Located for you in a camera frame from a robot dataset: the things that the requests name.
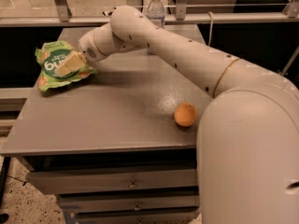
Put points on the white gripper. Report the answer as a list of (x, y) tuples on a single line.
[(88, 48)]

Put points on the green rice chip bag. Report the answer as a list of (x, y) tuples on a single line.
[(49, 57)]

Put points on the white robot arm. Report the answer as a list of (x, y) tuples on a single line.
[(248, 136)]

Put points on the grey drawer cabinet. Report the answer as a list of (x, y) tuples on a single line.
[(108, 147)]

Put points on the clear plastic water bottle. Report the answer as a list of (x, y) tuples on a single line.
[(156, 12)]

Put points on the orange fruit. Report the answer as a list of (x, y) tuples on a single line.
[(185, 114)]

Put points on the metal railing frame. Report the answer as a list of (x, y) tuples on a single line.
[(91, 12)]

